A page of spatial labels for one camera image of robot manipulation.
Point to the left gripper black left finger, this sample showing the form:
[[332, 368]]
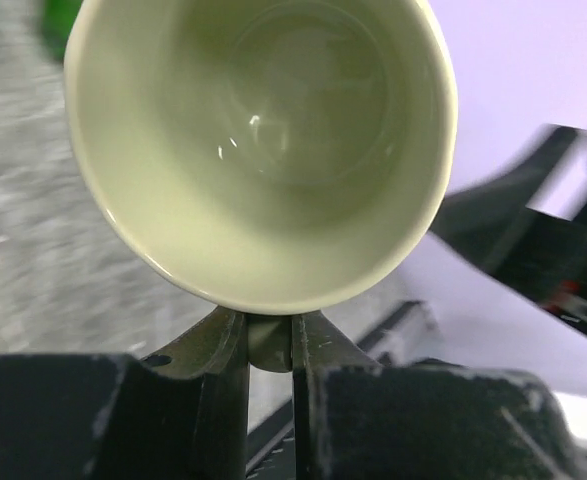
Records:
[[199, 399]]

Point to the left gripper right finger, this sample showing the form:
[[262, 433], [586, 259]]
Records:
[[340, 402]]

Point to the green mug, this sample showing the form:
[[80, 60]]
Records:
[[272, 157]]

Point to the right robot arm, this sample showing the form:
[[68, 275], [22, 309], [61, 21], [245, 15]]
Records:
[[539, 256]]

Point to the green plastic crate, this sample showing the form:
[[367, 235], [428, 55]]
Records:
[[56, 21]]

